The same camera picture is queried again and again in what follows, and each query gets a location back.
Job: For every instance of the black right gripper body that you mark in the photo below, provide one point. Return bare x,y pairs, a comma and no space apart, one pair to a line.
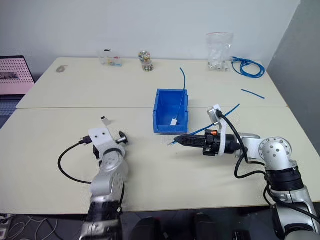
211,146

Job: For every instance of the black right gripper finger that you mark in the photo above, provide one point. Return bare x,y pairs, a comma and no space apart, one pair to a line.
195,137
192,144

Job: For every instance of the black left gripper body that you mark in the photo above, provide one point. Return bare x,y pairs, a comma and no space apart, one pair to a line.
96,151

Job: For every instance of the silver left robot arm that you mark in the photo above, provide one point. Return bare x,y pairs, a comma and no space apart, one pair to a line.
110,172

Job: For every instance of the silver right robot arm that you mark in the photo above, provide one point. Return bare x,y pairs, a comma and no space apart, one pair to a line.
275,150

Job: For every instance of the white coupler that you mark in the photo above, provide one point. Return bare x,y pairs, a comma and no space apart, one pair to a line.
105,121
174,122

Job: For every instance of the blue plastic bin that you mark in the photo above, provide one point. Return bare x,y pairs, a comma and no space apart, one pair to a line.
165,110

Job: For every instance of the dark rounded shape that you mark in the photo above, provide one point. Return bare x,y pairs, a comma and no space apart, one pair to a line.
203,226

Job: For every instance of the clear bag of white couplers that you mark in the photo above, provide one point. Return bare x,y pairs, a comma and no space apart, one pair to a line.
219,52

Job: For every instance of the small grey disc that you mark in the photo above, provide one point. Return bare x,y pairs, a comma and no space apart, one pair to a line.
60,69

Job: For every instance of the clear jar of colourful beads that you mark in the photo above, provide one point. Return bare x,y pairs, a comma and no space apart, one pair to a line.
146,61

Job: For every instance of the clear plastic box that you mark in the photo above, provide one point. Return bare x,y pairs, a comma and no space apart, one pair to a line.
110,58

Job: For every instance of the laptop with pink screen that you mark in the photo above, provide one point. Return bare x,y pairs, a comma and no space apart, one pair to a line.
12,75

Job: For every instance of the grey partition panel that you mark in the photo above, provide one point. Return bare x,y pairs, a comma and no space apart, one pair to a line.
300,62

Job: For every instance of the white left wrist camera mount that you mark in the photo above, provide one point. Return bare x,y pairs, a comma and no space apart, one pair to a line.
100,138

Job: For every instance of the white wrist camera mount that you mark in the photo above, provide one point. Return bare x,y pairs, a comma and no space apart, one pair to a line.
222,131
100,138

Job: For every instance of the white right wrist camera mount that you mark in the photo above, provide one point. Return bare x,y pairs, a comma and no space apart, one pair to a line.
222,131

